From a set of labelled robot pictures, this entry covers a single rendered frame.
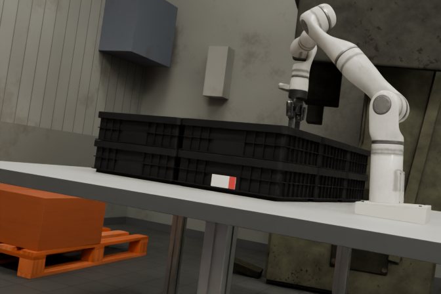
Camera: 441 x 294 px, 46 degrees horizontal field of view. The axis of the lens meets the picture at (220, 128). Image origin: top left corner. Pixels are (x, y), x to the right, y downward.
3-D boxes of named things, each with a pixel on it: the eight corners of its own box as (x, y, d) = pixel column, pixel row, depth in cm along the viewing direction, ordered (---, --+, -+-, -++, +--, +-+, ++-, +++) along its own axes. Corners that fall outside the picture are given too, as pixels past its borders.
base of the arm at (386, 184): (405, 203, 156) (407, 146, 157) (396, 204, 148) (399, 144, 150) (374, 201, 161) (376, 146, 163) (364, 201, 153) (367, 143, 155)
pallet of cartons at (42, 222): (65, 236, 449) (73, 182, 452) (150, 256, 411) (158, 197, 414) (-74, 251, 335) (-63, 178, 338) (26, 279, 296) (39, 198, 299)
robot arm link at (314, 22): (296, 10, 179) (337, 58, 165) (320, -3, 179) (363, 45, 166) (297, 27, 186) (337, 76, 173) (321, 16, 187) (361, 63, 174)
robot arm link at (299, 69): (311, 81, 214) (290, 78, 214) (315, 44, 215) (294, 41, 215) (314, 78, 207) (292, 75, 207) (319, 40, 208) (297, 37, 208)
